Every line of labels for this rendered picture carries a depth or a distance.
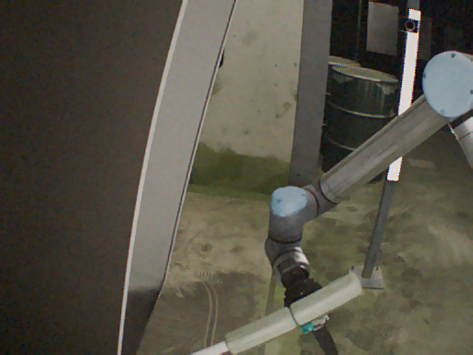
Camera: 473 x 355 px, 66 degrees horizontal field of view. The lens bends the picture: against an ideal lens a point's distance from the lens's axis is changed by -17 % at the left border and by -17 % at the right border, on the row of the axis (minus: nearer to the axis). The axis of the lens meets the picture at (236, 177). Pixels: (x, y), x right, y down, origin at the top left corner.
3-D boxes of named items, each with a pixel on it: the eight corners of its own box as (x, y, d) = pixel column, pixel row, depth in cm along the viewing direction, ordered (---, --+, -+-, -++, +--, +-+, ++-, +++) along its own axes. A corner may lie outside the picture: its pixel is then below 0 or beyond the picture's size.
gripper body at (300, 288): (328, 309, 95) (314, 282, 106) (317, 287, 92) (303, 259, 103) (299, 324, 95) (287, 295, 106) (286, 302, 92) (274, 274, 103)
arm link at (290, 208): (292, 179, 116) (288, 221, 120) (262, 191, 108) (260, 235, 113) (320, 190, 110) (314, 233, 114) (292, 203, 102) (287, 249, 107)
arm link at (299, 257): (299, 245, 107) (264, 263, 107) (304, 255, 102) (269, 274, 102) (310, 269, 110) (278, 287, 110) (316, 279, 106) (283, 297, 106)
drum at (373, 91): (312, 159, 383) (322, 62, 348) (369, 161, 390) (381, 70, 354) (332, 187, 330) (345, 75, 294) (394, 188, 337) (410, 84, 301)
